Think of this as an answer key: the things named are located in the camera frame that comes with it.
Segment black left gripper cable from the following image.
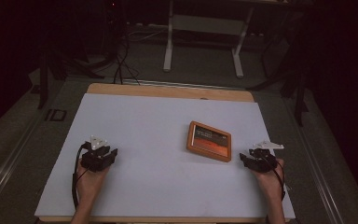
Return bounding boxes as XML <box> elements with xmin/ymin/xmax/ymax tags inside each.
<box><xmin>71</xmin><ymin>143</ymin><xmax>90</xmax><ymax>210</ymax></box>

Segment wooden picture frame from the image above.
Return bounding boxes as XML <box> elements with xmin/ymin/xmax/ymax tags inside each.
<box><xmin>186</xmin><ymin>120</ymin><xmax>233</xmax><ymax>163</ymax></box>

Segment black floor socket plate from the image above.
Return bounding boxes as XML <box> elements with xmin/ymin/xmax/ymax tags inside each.
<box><xmin>44</xmin><ymin>108</ymin><xmax>68</xmax><ymax>122</ymax></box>

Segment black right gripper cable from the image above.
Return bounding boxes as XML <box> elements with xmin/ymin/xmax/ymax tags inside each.
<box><xmin>271</xmin><ymin>160</ymin><xmax>287</xmax><ymax>203</ymax></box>

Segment black equipment tower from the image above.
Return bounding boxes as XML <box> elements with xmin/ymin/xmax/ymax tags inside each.
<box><xmin>103</xmin><ymin>0</ymin><xmax>128</xmax><ymax>62</ymax></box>

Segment metal floor rail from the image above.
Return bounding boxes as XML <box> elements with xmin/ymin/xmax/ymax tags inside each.
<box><xmin>282</xmin><ymin>98</ymin><xmax>345</xmax><ymax>224</ymax></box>
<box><xmin>0</xmin><ymin>104</ymin><xmax>49</xmax><ymax>216</ymax></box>

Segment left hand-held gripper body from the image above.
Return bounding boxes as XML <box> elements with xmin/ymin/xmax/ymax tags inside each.
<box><xmin>80</xmin><ymin>134</ymin><xmax>111</xmax><ymax>173</ymax></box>

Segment black floor cables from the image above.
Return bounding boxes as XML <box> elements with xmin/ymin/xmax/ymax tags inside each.
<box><xmin>113</xmin><ymin>29</ymin><xmax>142</xmax><ymax>86</ymax></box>

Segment black metal stand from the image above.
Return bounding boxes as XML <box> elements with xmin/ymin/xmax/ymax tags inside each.
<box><xmin>36</xmin><ymin>46</ymin><xmax>106</xmax><ymax>110</ymax></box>
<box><xmin>247</xmin><ymin>31</ymin><xmax>310</xmax><ymax>128</ymax></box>

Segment white table sheet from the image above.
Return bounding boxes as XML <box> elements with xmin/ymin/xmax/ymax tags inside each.
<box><xmin>34</xmin><ymin>92</ymin><xmax>296</xmax><ymax>219</ymax></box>

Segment white metal desk frame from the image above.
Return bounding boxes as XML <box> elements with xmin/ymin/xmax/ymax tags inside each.
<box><xmin>162</xmin><ymin>0</ymin><xmax>255</xmax><ymax>79</ymax></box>

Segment person's right hand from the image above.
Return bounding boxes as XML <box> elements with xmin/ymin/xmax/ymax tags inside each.
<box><xmin>251</xmin><ymin>158</ymin><xmax>285</xmax><ymax>201</ymax></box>

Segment person's left hand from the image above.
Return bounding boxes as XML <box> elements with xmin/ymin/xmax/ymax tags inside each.
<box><xmin>76</xmin><ymin>161</ymin><xmax>111</xmax><ymax>207</ymax></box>

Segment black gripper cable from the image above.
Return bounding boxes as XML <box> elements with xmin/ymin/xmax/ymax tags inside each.
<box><xmin>271</xmin><ymin>160</ymin><xmax>287</xmax><ymax>203</ymax></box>
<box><xmin>71</xmin><ymin>143</ymin><xmax>90</xmax><ymax>210</ymax></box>

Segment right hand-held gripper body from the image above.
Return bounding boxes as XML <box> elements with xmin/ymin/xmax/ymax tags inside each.
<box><xmin>248</xmin><ymin>140</ymin><xmax>284</xmax><ymax>174</ymax></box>

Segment white floor cable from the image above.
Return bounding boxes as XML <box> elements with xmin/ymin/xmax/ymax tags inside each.
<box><xmin>128</xmin><ymin>28</ymin><xmax>169</xmax><ymax>44</ymax></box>

